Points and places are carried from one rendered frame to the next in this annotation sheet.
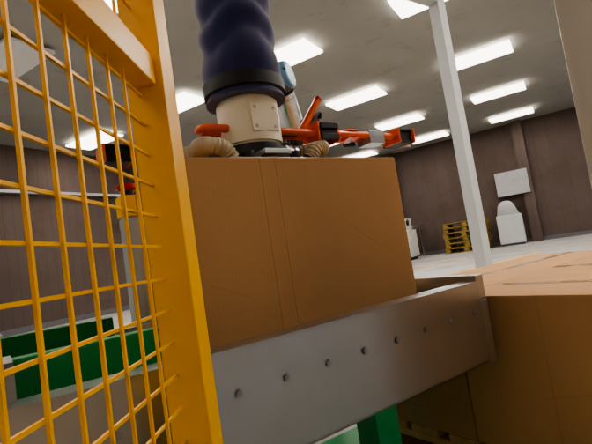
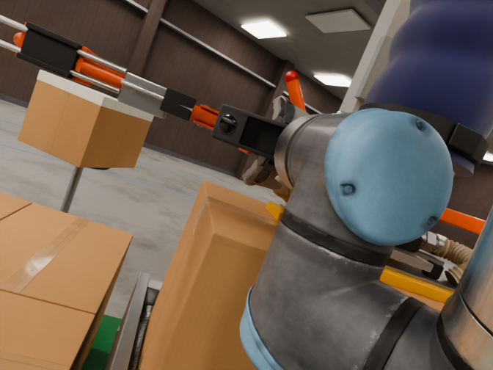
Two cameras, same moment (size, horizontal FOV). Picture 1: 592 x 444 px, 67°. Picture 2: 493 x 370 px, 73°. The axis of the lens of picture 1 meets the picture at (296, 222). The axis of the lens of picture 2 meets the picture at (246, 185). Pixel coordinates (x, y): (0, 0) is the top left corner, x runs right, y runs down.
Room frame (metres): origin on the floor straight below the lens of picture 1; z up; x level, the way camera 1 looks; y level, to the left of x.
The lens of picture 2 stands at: (1.89, 0.09, 1.06)
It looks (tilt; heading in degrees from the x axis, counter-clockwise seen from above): 6 degrees down; 202
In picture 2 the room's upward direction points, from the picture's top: 22 degrees clockwise
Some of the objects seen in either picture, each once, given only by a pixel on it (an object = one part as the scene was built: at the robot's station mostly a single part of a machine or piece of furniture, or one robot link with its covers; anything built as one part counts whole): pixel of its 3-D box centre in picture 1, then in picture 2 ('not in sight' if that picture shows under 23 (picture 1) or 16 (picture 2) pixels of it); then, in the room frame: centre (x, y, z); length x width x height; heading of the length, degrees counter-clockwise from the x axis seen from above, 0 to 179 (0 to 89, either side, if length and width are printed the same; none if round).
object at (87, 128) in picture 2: not in sight; (94, 125); (0.37, -1.62, 0.82); 0.60 x 0.40 x 0.40; 15
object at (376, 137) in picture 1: (370, 139); (147, 97); (1.48, -0.29, 1.07); 0.07 x 0.07 x 0.04; 35
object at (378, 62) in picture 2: not in sight; (387, 75); (0.21, -0.14, 1.62); 0.20 x 0.05 x 0.30; 125
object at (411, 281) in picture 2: not in sight; (395, 263); (1.29, 0.14, 0.97); 0.34 x 0.10 x 0.05; 125
